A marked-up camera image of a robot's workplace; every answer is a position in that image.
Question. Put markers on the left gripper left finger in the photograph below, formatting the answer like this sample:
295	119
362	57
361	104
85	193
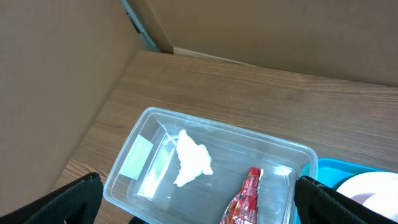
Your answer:
77	202

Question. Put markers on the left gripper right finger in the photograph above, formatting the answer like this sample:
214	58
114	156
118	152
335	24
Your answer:
319	204

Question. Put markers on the large pink plate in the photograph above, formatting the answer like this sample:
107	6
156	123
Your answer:
370	182

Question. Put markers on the small pink saucer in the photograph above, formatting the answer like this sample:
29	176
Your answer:
384	204

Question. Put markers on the red snack wrapper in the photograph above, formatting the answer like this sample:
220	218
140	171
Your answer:
242	209

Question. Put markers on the teal serving tray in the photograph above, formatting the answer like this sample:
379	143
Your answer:
333	172

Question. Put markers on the clear plastic bin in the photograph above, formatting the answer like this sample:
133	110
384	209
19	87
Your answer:
154	198

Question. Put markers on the white label sticker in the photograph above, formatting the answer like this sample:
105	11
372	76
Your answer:
136	158

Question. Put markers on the crumpled white tissue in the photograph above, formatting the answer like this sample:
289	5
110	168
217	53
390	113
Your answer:
194	159

